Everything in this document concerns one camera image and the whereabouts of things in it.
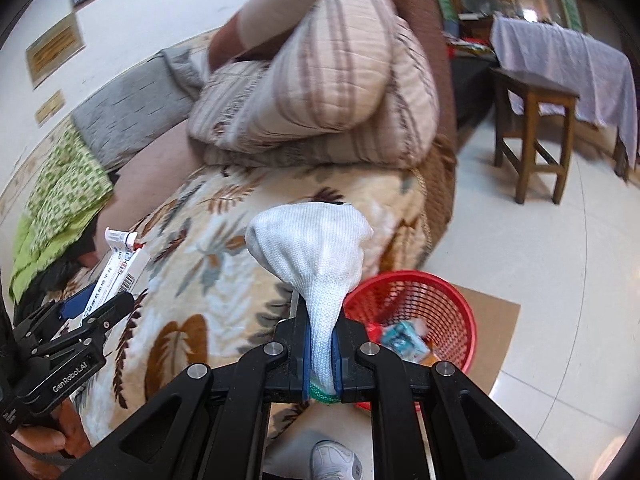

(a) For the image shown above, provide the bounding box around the black jacket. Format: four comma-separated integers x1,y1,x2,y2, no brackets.
12,220,102,322

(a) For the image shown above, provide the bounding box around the white tablecloth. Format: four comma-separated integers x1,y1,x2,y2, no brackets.
489,16,640,172

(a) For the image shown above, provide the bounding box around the large brass wall plaque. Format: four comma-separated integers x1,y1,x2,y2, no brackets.
25,12,86,89

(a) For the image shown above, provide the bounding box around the wooden stool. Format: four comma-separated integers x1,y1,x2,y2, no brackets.
490,67,581,206

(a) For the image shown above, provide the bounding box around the striped folded quilt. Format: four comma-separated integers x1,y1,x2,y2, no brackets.
186,0,442,169

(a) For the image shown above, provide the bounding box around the white ointment tube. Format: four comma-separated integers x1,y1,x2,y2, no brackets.
104,228,144,252

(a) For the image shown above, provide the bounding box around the white shoe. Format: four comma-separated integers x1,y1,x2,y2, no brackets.
310,440,364,480

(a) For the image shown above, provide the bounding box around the red plastic basket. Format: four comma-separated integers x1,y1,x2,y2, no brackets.
342,270,477,413

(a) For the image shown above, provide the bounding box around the person's left hand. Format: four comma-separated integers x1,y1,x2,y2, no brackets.
9,409,93,462

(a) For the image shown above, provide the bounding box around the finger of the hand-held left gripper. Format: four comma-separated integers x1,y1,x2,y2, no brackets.
47,291,137,358
11,280,99,356

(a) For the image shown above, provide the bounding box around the cardboard sheet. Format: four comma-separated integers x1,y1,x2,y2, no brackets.
446,284,522,397

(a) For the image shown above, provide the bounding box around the green checked quilt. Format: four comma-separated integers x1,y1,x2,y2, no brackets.
10,122,117,306

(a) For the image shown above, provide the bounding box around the leaf print blanket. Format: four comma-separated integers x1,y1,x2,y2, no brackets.
50,135,458,453

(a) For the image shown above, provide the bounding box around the brown and beige sofa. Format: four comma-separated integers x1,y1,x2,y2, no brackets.
107,0,459,211

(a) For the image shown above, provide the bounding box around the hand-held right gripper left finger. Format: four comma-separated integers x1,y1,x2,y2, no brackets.
57,305,313,480

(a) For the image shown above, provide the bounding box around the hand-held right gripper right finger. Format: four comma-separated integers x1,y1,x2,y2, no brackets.
332,310,576,480

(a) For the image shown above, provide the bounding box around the grey quilted blanket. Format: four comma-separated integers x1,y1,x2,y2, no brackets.
70,47,212,172

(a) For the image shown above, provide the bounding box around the white knit glove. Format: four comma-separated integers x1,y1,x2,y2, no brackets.
245,201,375,404

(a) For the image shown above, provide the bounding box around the long white tube box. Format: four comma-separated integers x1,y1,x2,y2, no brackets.
80,246,152,322

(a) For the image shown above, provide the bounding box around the small brass wall plaque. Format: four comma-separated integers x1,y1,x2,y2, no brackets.
35,89,67,127

